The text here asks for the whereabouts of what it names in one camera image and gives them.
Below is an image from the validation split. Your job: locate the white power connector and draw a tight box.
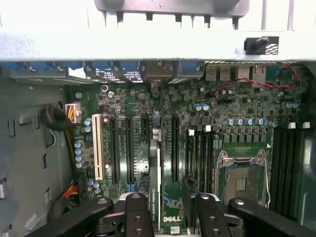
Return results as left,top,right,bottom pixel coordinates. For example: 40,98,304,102
65,103,82,124

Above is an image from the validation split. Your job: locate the black braided power cable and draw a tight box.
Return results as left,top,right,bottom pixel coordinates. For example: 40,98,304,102
39,105,75,175

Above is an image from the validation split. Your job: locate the metal locking lever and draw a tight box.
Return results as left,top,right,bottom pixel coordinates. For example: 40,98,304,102
264,152,273,207

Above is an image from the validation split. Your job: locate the green motherboard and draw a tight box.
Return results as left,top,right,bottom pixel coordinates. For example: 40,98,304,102
67,61,308,237

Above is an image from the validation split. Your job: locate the CPU socket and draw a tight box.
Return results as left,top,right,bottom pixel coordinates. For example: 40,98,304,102
214,148,273,207

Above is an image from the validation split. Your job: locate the dark grey PC case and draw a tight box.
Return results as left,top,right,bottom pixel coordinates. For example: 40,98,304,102
0,24,316,237

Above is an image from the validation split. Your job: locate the short black expansion slot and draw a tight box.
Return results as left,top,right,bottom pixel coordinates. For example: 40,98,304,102
141,118,151,138

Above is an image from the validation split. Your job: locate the blue card retainer clip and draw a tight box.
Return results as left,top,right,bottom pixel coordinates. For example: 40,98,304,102
179,61,205,78
68,61,84,75
92,61,112,76
120,61,141,76

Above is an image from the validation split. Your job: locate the white expansion slot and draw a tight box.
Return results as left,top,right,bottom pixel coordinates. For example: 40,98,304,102
91,113,104,181

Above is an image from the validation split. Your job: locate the coloured wire bundle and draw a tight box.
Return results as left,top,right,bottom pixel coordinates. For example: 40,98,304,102
62,179,80,207

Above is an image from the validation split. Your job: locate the long black expansion slot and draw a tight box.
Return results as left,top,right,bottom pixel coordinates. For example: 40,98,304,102
110,118,121,185
171,117,181,183
125,118,136,185

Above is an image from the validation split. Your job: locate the red and black twisted wire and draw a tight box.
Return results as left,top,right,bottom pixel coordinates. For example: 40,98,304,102
211,61,299,97

